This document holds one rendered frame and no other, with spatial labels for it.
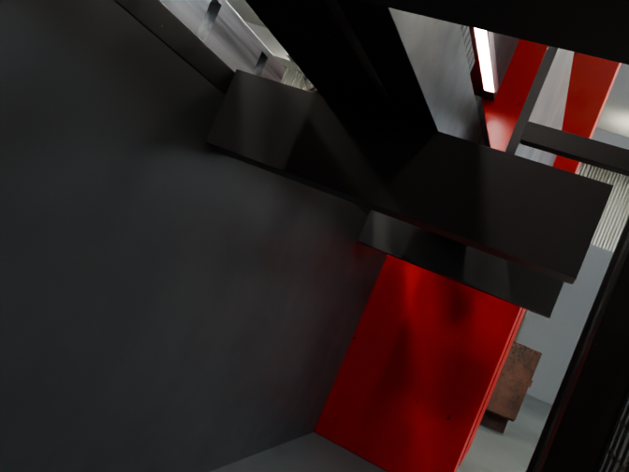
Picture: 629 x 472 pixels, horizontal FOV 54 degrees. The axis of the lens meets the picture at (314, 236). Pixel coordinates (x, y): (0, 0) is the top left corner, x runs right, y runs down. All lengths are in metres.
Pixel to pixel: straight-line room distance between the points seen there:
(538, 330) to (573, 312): 0.62
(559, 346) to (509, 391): 5.97
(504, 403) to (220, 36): 4.00
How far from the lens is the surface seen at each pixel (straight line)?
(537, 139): 1.30
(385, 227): 2.06
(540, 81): 1.34
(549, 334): 10.71
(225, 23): 1.14
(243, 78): 1.13
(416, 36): 0.76
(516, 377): 4.78
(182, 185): 1.10
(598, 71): 2.64
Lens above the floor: 0.62
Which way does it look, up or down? 2 degrees up
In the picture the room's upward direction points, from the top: 23 degrees clockwise
